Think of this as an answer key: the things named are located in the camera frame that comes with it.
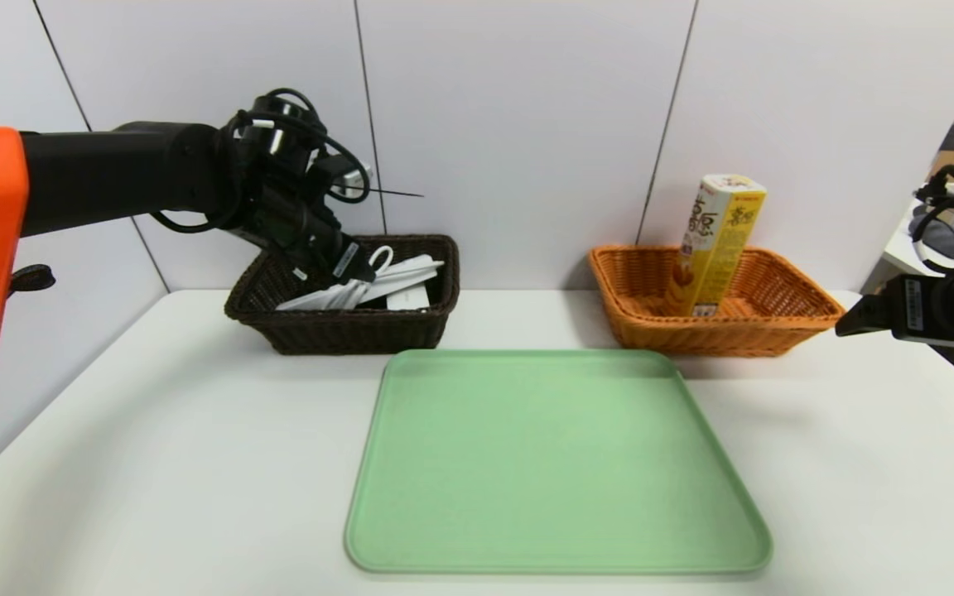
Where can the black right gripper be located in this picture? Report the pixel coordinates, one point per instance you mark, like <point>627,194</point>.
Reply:
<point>910,308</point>

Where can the light green plastic tray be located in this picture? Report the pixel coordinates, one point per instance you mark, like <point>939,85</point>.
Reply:
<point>560,480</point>

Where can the yellow hexagonal snack box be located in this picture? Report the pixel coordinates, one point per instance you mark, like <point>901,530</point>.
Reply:
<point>717,240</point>

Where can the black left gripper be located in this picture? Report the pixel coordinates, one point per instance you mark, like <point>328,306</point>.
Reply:
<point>341,259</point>

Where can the white oblong case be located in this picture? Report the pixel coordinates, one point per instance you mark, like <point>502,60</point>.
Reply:
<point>409,298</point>

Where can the dark grey fabric pouch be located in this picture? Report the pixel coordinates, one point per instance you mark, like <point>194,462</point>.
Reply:
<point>949,236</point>

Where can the dark brown wicker basket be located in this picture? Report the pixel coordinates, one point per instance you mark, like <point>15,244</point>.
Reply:
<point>344,331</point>

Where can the orange wicker basket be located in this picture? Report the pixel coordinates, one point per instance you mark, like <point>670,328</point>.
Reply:
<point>775,331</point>

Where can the white side table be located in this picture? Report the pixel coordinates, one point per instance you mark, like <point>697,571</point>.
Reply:
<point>899,248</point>

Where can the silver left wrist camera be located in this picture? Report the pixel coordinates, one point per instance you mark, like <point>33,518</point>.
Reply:
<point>353,178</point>

